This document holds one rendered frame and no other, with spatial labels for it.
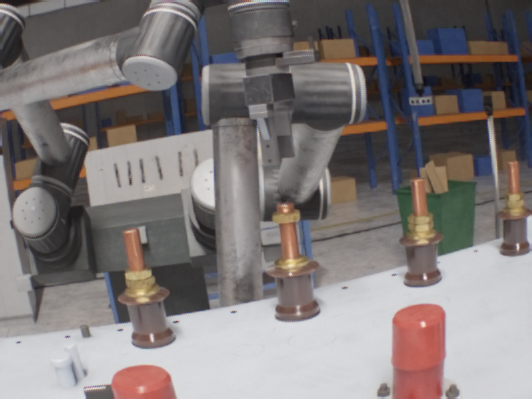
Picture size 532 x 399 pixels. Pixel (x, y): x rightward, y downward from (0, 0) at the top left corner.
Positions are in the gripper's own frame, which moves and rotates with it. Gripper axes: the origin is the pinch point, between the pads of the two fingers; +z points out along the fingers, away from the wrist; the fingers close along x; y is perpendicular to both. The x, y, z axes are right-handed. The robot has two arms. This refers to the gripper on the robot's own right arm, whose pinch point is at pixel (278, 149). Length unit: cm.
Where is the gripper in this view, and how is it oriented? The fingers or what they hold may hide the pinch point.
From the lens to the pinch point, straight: 112.2
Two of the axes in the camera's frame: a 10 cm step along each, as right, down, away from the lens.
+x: -3.2, 2.0, -9.3
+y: -9.4, 0.6, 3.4
